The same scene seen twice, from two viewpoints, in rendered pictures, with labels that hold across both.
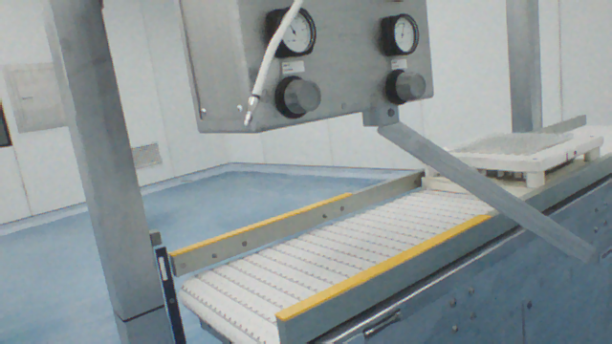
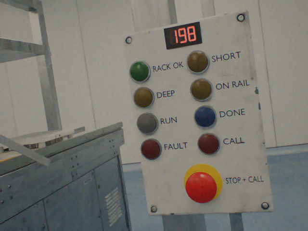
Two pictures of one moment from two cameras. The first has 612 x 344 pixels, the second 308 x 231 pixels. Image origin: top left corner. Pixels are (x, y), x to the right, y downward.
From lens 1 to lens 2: 0.57 m
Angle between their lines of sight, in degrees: 38
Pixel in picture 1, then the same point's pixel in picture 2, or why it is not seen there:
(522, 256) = (34, 174)
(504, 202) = (14, 146)
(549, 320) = (59, 209)
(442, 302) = not seen: outside the picture
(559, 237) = (37, 157)
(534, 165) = (40, 140)
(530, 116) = (55, 126)
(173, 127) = not seen: outside the picture
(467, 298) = (7, 189)
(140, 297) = not seen: outside the picture
